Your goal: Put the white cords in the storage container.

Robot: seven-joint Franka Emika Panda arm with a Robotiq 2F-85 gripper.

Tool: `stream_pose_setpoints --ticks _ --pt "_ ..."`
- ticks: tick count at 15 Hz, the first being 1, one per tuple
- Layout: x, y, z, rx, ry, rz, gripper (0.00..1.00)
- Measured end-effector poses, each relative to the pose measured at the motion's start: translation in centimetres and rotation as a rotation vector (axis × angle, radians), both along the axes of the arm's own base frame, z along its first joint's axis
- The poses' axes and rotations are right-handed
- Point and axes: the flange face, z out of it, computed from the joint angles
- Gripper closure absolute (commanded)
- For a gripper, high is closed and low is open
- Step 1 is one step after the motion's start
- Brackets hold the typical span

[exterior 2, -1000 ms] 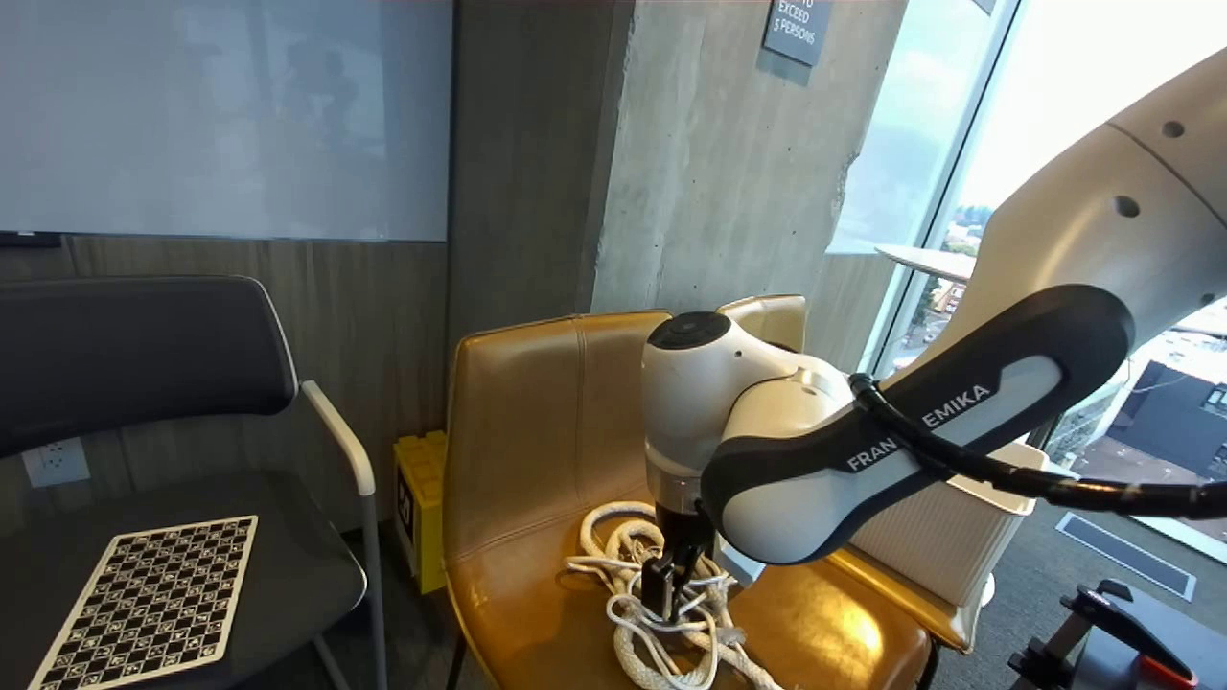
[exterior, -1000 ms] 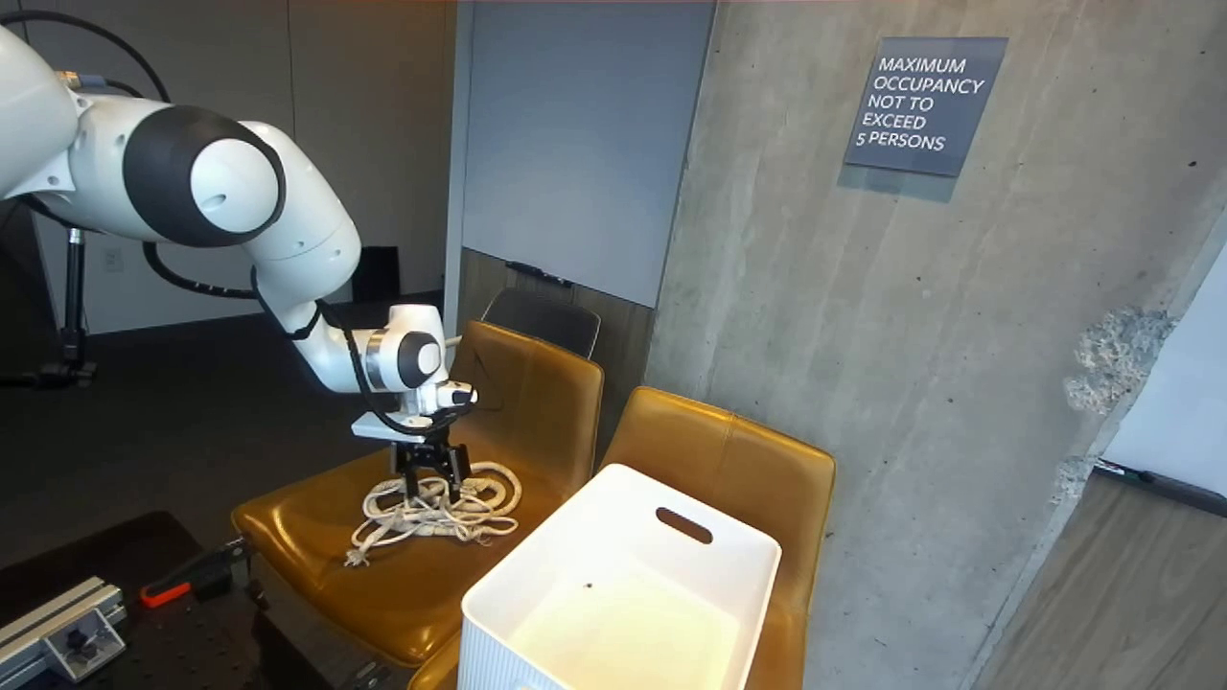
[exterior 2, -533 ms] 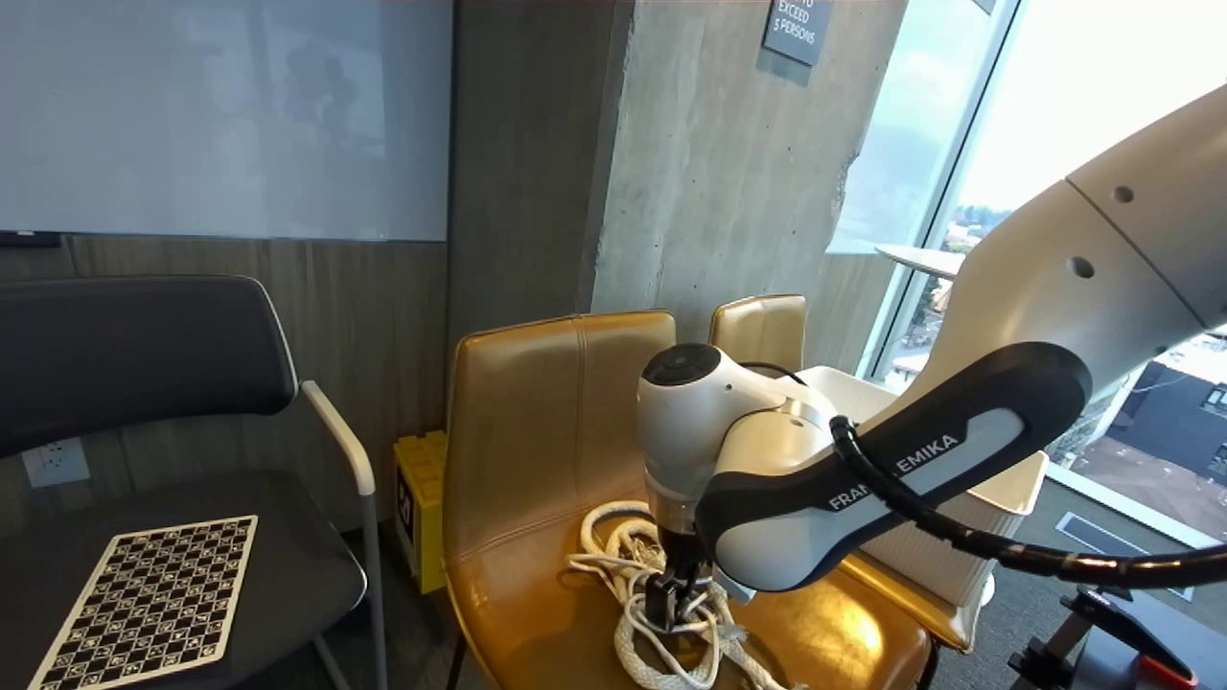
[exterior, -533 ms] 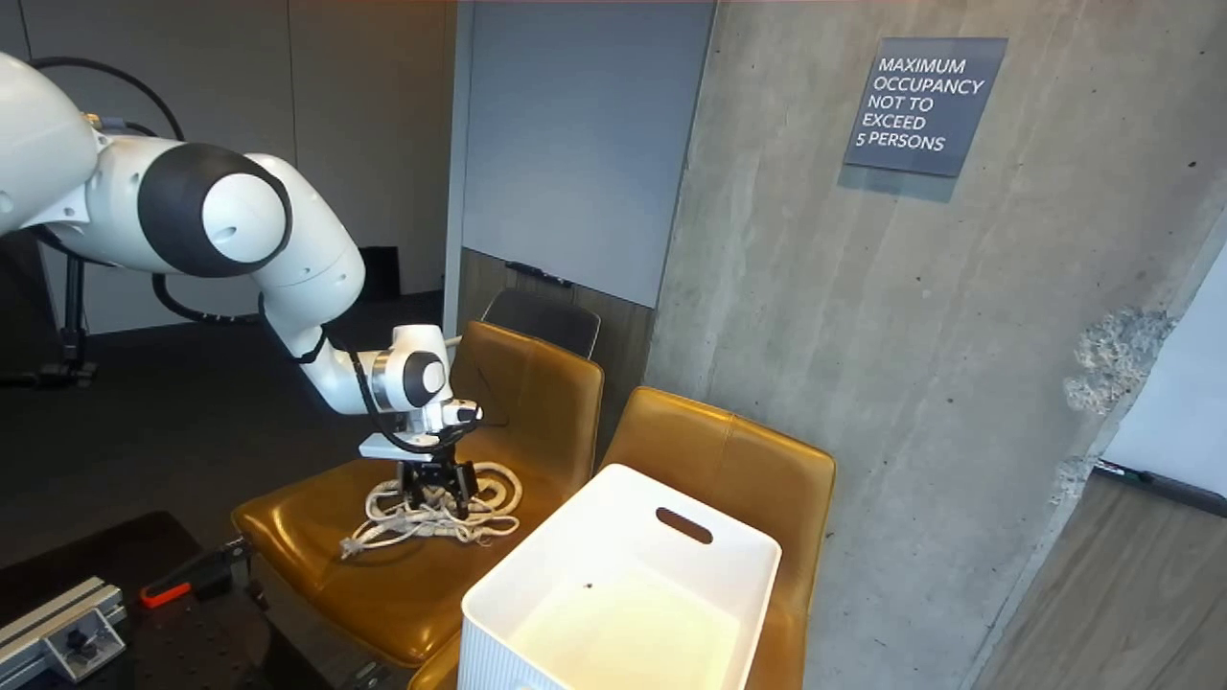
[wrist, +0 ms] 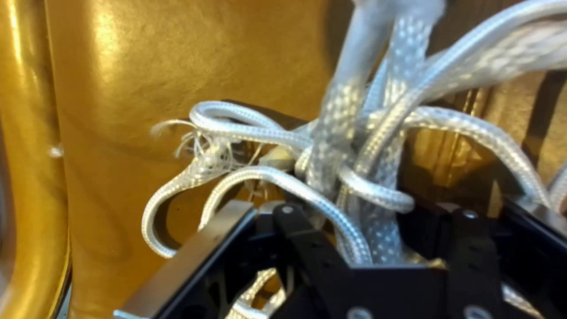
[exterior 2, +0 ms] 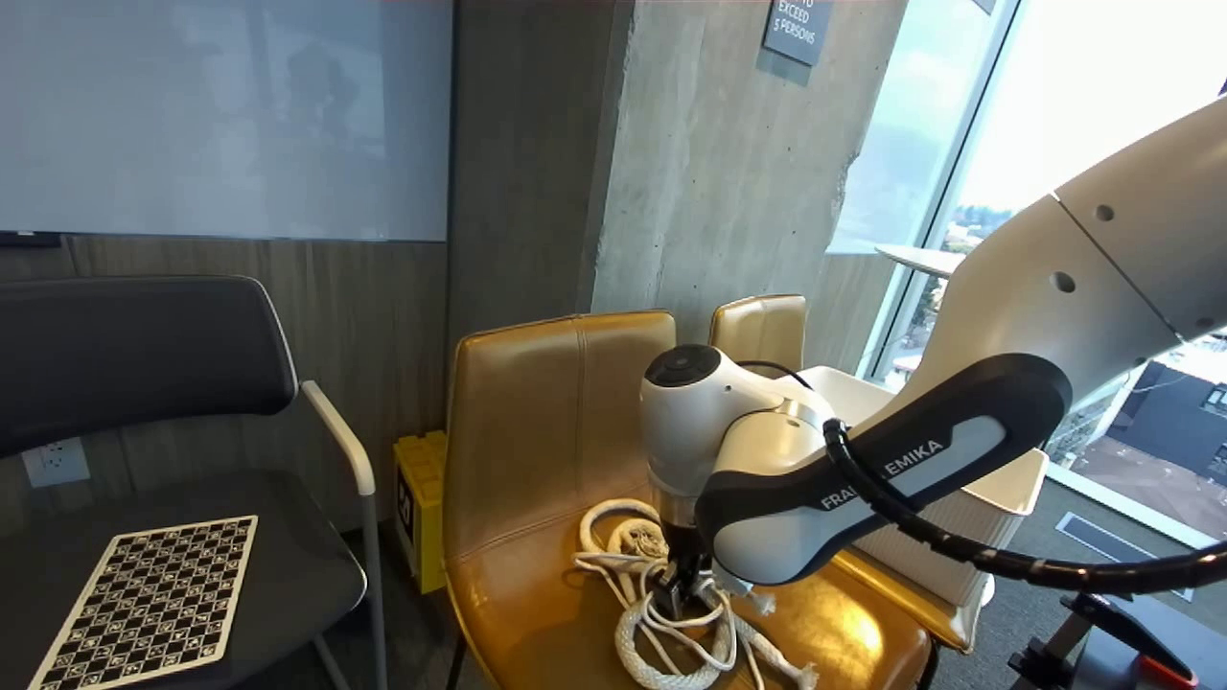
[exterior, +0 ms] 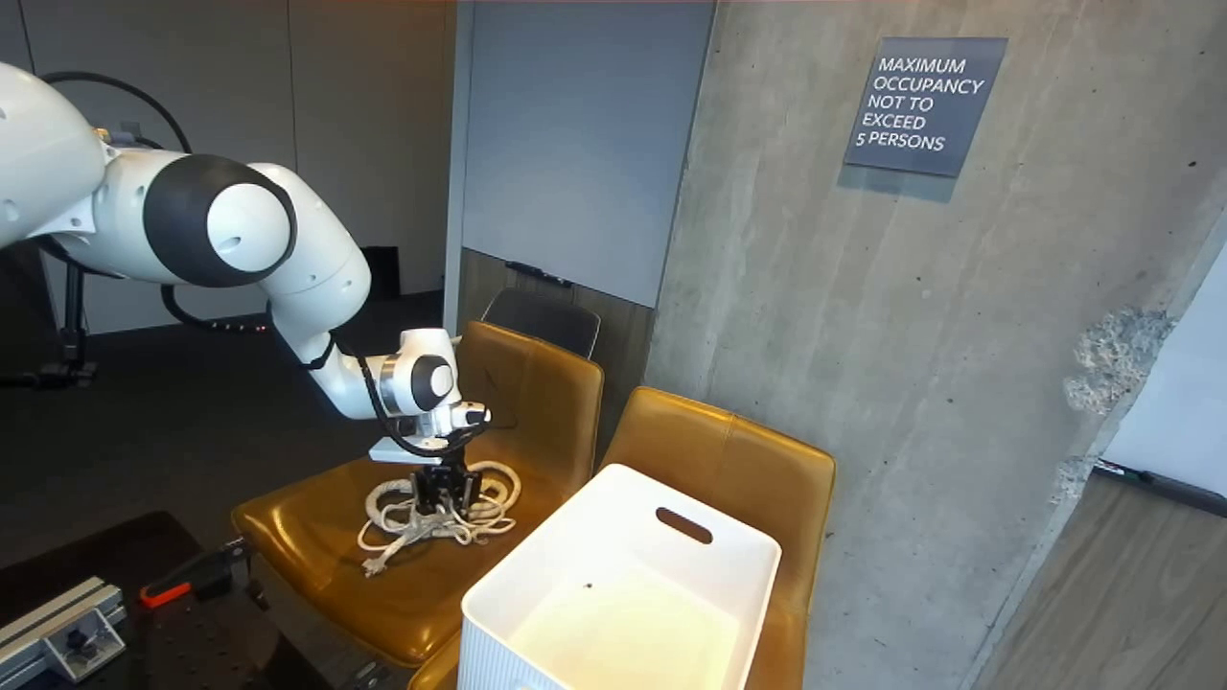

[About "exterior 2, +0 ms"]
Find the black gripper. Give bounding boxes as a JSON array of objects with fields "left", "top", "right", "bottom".
[{"left": 660, "top": 509, "right": 726, "bottom": 620}]

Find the thick white braided cord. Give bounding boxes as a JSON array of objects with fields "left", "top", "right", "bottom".
[
  {"left": 606, "top": 580, "right": 749, "bottom": 690},
  {"left": 570, "top": 494, "right": 676, "bottom": 582}
]

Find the thin white cable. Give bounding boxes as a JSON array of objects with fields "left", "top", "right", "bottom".
[{"left": 570, "top": 545, "right": 826, "bottom": 690}]

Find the gold leather chair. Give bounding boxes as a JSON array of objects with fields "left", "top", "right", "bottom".
[
  {"left": 704, "top": 292, "right": 814, "bottom": 376},
  {"left": 441, "top": 307, "right": 940, "bottom": 690}
]

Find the yellow box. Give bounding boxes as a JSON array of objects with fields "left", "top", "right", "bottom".
[{"left": 389, "top": 424, "right": 458, "bottom": 597}]

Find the black white calibration pattern board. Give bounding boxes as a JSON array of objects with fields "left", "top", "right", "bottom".
[{"left": 23, "top": 509, "right": 266, "bottom": 690}]

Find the black chair with metal armrest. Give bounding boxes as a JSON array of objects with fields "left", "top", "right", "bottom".
[{"left": 0, "top": 273, "right": 390, "bottom": 690}]

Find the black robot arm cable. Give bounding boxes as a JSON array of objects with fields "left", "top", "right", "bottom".
[{"left": 821, "top": 413, "right": 1227, "bottom": 601}]

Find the red handled black clamp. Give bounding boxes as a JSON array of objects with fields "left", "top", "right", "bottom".
[{"left": 1005, "top": 590, "right": 1227, "bottom": 690}]

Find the grey occupancy wall sign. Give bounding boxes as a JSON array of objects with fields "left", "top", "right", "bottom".
[{"left": 758, "top": 0, "right": 841, "bottom": 74}]

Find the white wall outlet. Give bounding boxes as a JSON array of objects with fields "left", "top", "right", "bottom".
[{"left": 14, "top": 433, "right": 96, "bottom": 494}]

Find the white wall whiteboard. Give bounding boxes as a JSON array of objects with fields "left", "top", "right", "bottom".
[{"left": 0, "top": 0, "right": 460, "bottom": 250}]

